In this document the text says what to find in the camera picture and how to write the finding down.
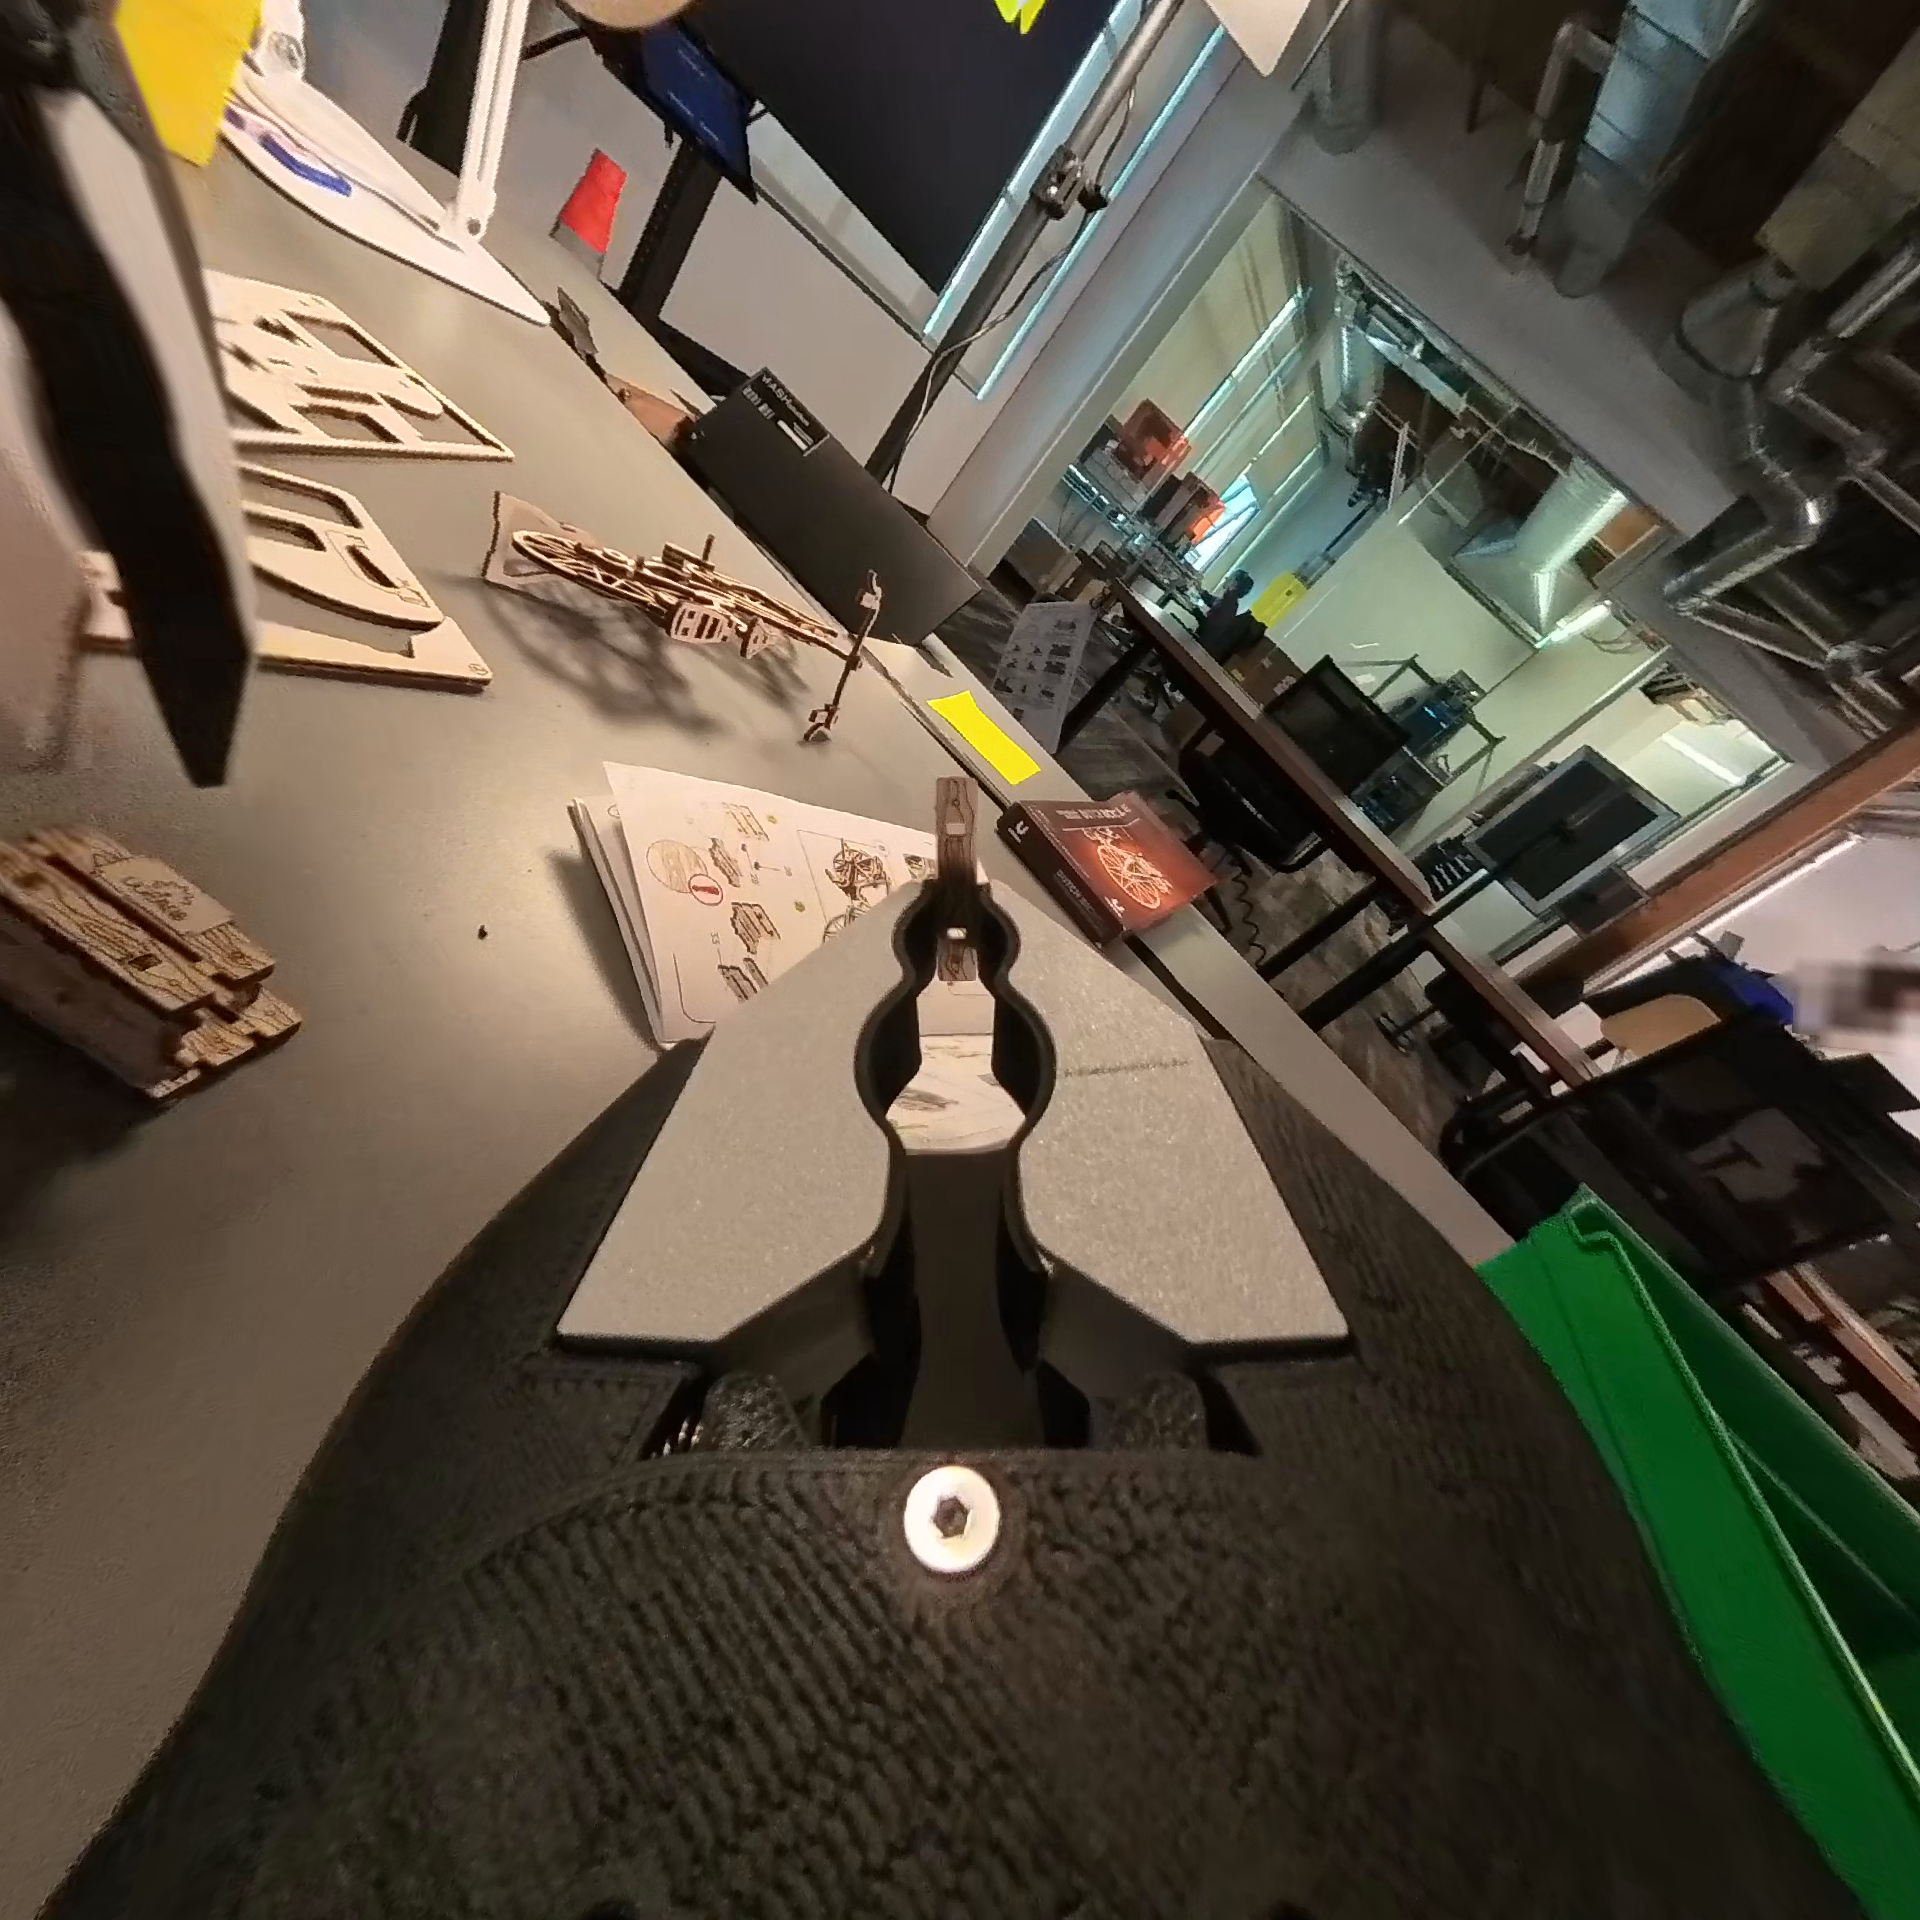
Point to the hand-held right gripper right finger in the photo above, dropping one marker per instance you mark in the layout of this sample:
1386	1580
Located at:
1184	1201

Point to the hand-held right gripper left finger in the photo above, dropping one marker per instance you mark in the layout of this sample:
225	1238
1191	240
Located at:
720	1201

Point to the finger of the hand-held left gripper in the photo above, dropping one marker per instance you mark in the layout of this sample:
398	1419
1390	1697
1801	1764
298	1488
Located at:
166	420

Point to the small wooden model part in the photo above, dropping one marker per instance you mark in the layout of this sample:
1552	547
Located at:
955	838

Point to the wooden block assembly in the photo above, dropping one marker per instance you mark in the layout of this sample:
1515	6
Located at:
136	960

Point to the dark model kit box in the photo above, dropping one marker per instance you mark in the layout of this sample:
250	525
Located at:
1110	862

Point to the wooden bicycle model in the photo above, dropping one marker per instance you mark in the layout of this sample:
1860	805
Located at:
599	568

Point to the wooden sheet with square cutouts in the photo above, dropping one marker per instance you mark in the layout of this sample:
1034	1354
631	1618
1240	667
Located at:
248	323

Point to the wooden sheet with curved cutouts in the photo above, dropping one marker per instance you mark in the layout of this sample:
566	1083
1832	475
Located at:
375	645

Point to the white instruction booklet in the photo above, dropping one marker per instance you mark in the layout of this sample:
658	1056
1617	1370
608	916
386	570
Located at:
720	868

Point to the long dark table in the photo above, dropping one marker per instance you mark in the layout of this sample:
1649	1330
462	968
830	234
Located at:
1500	989

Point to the white desk stand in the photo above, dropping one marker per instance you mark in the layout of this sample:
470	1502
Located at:
480	149

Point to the red cup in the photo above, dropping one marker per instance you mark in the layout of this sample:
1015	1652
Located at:
592	201

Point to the black crate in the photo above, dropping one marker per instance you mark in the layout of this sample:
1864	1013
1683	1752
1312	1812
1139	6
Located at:
1575	825
1336	726

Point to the yellow sticky note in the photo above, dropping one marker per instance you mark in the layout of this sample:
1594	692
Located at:
983	733

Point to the printed leaflet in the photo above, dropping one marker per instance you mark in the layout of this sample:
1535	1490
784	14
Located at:
1049	661

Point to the green plastic bin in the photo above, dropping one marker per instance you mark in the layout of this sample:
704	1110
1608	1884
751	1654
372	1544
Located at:
1724	1499

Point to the black flat box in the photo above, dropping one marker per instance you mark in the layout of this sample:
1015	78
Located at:
839	510

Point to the black monitor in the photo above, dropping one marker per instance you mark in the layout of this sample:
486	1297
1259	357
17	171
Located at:
900	118

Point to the metal ventilation ducts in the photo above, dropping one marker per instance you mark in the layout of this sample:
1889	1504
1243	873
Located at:
1756	493

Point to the black tripod pole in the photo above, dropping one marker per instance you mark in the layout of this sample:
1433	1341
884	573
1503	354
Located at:
1049	164

